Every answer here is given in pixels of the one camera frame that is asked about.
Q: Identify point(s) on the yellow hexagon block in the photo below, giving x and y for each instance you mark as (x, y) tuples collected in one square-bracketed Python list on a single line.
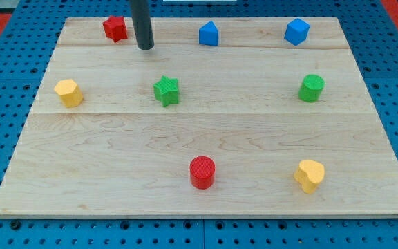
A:
[(69, 93)]

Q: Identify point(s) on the blue triangle block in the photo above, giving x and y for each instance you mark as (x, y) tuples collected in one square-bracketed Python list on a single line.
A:
[(208, 34)]

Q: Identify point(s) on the yellow heart block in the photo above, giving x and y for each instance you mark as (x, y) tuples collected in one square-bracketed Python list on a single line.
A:
[(309, 174)]

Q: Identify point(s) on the red star block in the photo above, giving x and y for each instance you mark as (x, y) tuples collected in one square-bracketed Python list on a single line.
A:
[(115, 28)]

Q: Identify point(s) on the blue cube block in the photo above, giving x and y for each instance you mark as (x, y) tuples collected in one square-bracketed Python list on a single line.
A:
[(296, 31)]

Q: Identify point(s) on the green star block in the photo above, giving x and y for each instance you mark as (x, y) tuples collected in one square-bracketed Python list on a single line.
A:
[(166, 90)]

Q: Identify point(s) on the green cylinder block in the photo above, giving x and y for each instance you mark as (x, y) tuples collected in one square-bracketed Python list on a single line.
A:
[(311, 88)]

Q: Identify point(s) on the light wooden board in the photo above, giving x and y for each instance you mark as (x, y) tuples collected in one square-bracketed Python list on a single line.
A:
[(120, 154)]

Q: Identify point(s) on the red cylinder block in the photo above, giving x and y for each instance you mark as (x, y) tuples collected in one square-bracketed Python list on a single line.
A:
[(202, 172)]

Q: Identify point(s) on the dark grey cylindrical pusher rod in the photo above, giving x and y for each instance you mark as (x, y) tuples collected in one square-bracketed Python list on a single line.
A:
[(141, 18)]

